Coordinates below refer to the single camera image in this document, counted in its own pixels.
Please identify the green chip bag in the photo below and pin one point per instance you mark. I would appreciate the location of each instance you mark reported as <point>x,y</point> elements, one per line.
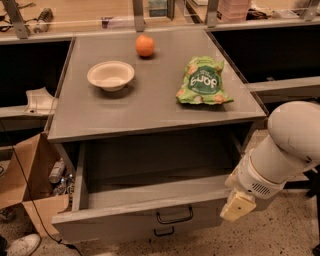
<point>202,83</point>

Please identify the orange fruit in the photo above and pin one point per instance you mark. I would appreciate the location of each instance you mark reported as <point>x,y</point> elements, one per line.
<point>144,46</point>

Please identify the white paper bowl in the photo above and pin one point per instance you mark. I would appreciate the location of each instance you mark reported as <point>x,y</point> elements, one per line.
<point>111,76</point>

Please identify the white sneaker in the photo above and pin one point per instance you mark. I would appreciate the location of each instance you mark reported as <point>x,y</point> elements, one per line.
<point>24,246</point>

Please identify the grey drawer cabinet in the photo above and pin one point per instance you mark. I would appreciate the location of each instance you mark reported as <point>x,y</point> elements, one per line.
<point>147,104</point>

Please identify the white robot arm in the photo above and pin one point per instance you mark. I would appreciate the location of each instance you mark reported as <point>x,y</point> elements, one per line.
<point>292,146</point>

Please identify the grey metal bracket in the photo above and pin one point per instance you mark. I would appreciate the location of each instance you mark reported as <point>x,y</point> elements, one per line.
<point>40,102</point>

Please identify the grey top drawer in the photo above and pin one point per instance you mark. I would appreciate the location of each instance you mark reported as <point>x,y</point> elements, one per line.
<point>128,186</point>

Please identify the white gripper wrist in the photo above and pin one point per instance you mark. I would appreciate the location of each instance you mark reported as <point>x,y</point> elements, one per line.
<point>254,180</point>

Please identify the pink plastic container stack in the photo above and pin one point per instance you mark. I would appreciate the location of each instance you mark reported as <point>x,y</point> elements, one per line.
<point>233,10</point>

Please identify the black office chair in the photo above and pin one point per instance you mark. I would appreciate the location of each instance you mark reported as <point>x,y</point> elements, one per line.
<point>311,185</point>

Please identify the silver can in box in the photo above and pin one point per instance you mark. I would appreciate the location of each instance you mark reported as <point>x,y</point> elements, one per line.
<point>57,171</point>

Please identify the cardboard box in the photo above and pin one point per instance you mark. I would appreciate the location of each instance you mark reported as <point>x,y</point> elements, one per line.
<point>26,182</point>

